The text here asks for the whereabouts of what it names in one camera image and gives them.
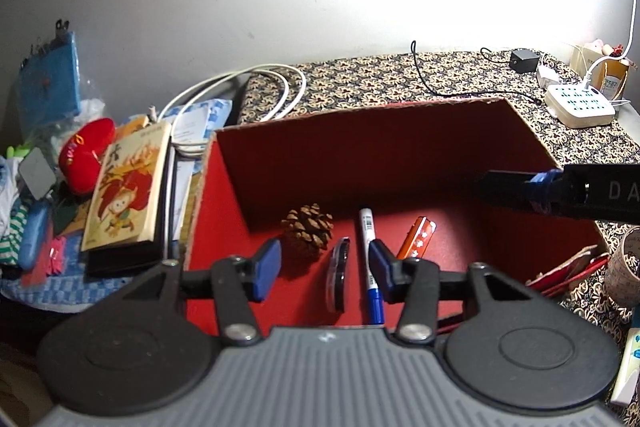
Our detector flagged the white power strip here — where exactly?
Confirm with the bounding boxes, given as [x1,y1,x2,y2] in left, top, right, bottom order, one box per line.
[544,84,617,129]

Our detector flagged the cartoon cover book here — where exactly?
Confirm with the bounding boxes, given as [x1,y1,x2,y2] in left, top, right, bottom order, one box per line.
[81,123,172,253]

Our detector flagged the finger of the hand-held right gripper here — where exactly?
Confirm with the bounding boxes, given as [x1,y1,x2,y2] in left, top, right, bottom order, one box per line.
[474,168,568,214]

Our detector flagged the blue white marker pen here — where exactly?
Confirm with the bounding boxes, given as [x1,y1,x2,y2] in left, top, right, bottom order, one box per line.
[357,207,387,326]

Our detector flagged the white charger plug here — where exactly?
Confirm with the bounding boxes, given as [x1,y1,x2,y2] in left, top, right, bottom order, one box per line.
[536,64,561,89]

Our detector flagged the blue glasses case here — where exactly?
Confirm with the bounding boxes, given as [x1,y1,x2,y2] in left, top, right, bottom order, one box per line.
[19,199,54,269]

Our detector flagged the green white striped cloth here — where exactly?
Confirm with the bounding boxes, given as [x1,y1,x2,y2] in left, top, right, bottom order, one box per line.
[0,202,31,266]

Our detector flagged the brown pine cone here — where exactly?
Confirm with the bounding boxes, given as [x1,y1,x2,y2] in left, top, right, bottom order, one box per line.
[281,203,335,261]

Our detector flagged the blue plastic packet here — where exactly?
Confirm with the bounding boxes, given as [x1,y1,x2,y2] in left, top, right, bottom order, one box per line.
[17,29,84,128]

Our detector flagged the grey square tag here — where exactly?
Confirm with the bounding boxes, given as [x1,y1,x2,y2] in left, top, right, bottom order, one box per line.
[17,147,57,199]

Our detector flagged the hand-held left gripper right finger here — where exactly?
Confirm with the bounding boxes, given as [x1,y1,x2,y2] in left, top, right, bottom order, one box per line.
[368,239,543,348]

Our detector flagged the black cable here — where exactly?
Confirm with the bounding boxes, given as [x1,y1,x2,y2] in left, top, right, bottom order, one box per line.
[411,39,547,106]

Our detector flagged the red plush toy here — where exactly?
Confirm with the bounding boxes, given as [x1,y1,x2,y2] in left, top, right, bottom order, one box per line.
[59,118,117,196]

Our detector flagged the white crumpled clothes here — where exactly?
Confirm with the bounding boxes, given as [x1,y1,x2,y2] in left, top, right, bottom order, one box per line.
[0,154,24,233]

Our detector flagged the black power adapter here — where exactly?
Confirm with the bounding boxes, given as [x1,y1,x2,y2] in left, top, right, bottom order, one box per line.
[510,48,539,74]

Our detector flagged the small black round case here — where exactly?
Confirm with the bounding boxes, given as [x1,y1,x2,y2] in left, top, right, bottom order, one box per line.
[326,237,352,314]

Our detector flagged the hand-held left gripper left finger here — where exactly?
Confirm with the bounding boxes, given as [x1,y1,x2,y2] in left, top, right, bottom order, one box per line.
[112,238,282,348]

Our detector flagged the pink plastic item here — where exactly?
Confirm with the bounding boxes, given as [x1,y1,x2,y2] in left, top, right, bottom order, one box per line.
[47,237,69,276]

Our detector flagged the white blue printed papers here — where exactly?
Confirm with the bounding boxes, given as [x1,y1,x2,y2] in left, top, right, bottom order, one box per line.
[171,98,234,244]

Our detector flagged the orange patterned case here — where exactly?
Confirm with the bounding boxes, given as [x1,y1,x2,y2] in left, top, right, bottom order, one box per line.
[396,216,440,261]

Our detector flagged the thick white coiled cable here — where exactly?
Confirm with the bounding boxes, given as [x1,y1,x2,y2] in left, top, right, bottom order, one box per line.
[147,64,307,158]

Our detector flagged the red cardboard box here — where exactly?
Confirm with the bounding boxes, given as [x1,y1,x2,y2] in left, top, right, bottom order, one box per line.
[182,97,612,341]

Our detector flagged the gold paper gift bag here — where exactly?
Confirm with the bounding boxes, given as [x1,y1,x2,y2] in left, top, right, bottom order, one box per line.
[597,57,634,100]

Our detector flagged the blue knitted cloth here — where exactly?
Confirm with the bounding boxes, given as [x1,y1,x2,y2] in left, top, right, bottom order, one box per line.
[0,247,131,314]

